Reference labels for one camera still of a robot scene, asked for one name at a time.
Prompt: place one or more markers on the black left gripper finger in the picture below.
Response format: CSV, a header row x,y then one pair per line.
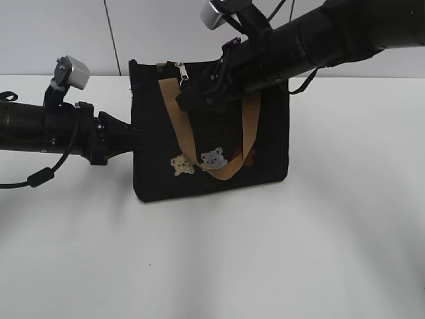
x,y
138,139

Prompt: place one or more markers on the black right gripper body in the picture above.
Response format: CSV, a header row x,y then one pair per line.
x,y
226,79

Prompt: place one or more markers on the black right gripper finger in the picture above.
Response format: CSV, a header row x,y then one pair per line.
x,y
193,96

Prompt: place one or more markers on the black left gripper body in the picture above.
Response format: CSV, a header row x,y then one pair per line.
x,y
101,137

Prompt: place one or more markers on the silver zipper pull with ring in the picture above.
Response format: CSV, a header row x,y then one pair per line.
x,y
184,75

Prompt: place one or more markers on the black canvas tote bag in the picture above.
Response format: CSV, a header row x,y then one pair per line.
x,y
161,170

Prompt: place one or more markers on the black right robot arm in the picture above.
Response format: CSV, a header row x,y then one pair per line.
x,y
337,32

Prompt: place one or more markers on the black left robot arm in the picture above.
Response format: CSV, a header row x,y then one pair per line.
x,y
57,126

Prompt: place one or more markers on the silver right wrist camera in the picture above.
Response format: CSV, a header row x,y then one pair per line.
x,y
215,13

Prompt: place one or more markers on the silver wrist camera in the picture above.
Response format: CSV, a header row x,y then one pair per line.
x,y
215,13
69,72

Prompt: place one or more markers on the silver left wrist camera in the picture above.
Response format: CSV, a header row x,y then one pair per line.
x,y
69,72

